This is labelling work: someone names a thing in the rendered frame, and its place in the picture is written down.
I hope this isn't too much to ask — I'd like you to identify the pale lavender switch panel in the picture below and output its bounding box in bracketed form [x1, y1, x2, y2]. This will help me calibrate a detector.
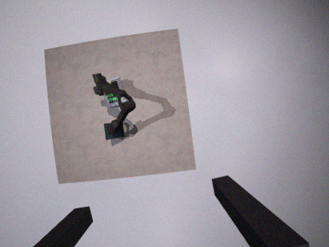
[103, 77, 127, 108]

